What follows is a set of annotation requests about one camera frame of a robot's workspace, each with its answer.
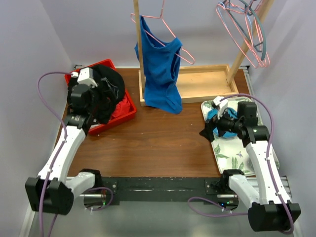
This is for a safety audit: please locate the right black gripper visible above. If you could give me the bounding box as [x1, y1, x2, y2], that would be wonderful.
[199, 106, 242, 142]

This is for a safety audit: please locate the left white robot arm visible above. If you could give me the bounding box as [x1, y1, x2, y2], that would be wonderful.
[25, 81, 117, 215]

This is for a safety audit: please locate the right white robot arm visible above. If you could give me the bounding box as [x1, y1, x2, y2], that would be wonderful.
[200, 96, 301, 235]

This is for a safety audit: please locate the blue tank top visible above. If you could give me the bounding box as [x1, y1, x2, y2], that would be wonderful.
[140, 16, 182, 114]

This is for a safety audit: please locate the grey plastic hanger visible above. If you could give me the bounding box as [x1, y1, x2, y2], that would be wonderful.
[216, 0, 268, 63]

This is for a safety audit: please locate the black clothes pile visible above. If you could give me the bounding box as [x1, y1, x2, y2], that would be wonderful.
[67, 65, 125, 124]

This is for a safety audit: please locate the red garment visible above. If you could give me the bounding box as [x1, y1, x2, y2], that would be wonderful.
[111, 94, 131, 119]

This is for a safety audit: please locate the red plastic bin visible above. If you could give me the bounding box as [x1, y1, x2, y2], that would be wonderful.
[64, 59, 137, 135]

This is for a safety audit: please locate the blue dotted plate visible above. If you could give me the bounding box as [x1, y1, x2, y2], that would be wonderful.
[206, 107, 237, 139]

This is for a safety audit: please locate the floral serving tray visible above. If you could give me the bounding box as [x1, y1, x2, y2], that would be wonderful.
[200, 96, 281, 176]

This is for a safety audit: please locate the wooden clothes rack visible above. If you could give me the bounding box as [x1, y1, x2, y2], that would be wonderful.
[133, 0, 275, 108]

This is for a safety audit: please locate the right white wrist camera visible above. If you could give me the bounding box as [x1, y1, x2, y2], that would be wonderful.
[211, 96, 228, 119]

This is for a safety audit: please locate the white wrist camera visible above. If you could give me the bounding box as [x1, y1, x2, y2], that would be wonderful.
[211, 96, 228, 119]
[71, 67, 98, 88]

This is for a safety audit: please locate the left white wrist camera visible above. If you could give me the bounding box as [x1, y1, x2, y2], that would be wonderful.
[71, 67, 98, 88]

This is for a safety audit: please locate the purple cable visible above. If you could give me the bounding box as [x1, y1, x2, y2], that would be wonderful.
[221, 93, 296, 235]
[187, 197, 250, 218]
[37, 71, 75, 237]
[85, 187, 114, 212]

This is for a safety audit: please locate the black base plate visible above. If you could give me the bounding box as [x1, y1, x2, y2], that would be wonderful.
[102, 177, 238, 207]

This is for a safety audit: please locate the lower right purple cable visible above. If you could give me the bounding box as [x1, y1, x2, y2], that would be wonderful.
[187, 197, 250, 218]

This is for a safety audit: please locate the pink wire hanger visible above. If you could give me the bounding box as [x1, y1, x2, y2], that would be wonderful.
[130, 0, 196, 66]
[215, 0, 270, 68]

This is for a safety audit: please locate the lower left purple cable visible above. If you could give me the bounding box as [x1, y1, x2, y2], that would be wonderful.
[85, 187, 114, 212]

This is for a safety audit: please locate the blue wire hanger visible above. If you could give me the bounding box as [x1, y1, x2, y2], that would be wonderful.
[220, 0, 266, 52]

